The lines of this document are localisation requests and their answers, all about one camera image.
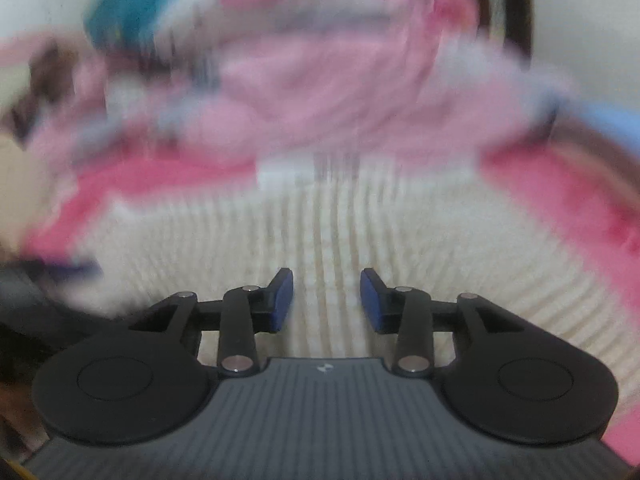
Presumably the pink patterned duvet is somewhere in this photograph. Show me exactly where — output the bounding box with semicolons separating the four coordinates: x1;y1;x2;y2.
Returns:
25;0;576;181

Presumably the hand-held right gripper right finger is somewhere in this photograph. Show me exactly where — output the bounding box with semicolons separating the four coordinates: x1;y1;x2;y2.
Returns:
360;267;526;377

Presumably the blue folded garment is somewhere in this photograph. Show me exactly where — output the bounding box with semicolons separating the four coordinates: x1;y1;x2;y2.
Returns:
570;100;640;153

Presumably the turquoise printed blanket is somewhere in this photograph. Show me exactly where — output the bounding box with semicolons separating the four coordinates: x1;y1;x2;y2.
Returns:
85;0;196;53

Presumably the dark wooden door frame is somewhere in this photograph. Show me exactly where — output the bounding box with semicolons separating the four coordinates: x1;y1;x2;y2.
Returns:
470;0;536;61

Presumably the brown teddy bear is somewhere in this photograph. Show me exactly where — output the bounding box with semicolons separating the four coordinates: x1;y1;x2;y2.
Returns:
5;40;81;141

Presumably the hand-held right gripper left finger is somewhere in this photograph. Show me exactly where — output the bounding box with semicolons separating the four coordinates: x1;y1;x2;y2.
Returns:
127;267;295;377

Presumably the beige houndstooth coat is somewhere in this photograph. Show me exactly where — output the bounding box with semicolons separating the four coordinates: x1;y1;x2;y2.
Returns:
75;152;621;411

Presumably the cream pillow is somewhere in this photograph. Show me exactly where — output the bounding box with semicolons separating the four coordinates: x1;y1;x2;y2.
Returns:
0;135;56;256

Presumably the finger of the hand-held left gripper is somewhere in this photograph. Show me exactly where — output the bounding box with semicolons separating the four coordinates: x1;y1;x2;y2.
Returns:
20;257;103;286

